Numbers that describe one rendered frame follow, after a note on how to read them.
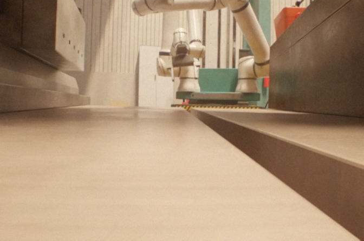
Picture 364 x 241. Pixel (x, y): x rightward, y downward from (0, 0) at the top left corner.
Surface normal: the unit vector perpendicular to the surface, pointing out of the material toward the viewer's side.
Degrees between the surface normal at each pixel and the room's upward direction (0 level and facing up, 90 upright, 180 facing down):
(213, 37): 90
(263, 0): 90
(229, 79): 90
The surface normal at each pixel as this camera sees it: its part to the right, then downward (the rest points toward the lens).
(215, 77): -0.15, 0.04
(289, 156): -1.00, -0.02
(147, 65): 0.22, 0.04
